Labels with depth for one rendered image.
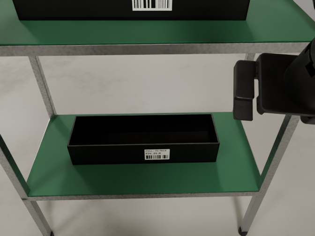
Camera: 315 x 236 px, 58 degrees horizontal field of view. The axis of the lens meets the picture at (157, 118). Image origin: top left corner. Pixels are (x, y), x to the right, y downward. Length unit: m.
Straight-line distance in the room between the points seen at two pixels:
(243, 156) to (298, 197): 0.50
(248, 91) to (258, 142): 1.49
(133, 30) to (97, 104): 1.34
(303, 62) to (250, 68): 0.08
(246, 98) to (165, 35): 0.40
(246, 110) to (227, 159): 0.88
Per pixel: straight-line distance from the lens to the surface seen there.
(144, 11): 0.75
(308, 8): 3.31
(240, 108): 0.32
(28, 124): 1.99
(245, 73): 0.33
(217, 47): 0.67
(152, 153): 1.10
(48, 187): 1.16
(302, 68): 0.28
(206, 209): 1.46
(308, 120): 0.33
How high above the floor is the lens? 1.25
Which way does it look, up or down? 42 degrees down
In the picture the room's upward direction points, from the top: straight up
